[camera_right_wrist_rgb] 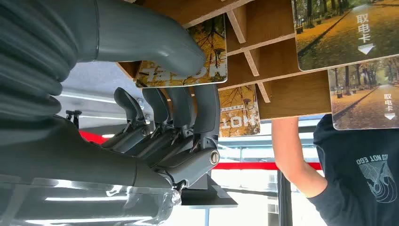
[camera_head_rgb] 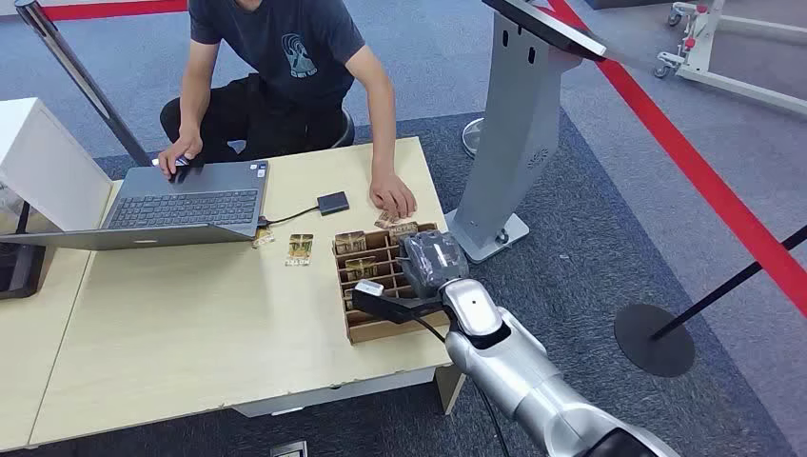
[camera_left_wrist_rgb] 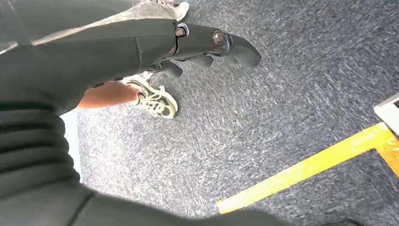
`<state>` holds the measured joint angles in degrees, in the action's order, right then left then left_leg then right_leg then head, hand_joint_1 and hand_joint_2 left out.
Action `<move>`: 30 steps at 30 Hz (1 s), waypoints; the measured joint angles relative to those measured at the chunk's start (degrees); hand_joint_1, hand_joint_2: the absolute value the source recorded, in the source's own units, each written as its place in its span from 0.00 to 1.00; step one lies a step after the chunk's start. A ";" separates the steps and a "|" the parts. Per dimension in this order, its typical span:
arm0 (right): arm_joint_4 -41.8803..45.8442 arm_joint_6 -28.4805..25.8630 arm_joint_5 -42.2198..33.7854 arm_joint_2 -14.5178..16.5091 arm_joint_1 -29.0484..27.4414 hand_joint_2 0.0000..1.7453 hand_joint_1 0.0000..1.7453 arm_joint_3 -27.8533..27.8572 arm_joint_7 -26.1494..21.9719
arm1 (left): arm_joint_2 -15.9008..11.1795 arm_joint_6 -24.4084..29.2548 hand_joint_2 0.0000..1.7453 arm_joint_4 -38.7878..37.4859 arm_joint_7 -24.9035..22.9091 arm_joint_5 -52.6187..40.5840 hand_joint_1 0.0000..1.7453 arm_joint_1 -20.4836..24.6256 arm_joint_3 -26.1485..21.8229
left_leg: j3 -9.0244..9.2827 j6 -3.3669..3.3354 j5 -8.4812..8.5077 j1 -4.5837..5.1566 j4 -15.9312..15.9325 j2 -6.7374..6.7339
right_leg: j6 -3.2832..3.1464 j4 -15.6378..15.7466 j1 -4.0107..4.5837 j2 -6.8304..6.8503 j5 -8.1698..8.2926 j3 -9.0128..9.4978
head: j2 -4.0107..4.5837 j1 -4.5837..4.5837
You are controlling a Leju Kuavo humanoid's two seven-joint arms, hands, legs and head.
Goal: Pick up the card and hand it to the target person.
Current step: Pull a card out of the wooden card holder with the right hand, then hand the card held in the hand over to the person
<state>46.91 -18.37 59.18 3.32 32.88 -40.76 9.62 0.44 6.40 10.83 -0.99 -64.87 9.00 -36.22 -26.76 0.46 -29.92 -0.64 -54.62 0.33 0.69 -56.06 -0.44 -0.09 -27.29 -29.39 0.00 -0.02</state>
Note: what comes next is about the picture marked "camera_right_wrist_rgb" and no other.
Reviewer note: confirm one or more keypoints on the person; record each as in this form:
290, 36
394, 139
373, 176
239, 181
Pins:
358, 174

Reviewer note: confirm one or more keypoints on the black metal bracket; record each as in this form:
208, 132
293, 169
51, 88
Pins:
209, 195

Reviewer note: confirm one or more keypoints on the small black clamp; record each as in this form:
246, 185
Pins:
74, 117

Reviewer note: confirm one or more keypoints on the black vertical post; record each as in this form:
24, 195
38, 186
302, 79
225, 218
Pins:
284, 199

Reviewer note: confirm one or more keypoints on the wooden card rack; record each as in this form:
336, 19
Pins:
280, 62

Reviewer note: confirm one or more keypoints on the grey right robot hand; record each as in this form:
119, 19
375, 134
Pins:
78, 159

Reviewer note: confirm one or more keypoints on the grey ribbed right arm sleeve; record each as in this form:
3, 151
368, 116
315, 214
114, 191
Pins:
28, 56

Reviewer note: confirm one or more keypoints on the large park path card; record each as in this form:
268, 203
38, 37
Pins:
339, 34

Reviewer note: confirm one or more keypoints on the small park path card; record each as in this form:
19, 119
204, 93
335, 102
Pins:
364, 99

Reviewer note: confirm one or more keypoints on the yellow leaves card white print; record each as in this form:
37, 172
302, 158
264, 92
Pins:
239, 115

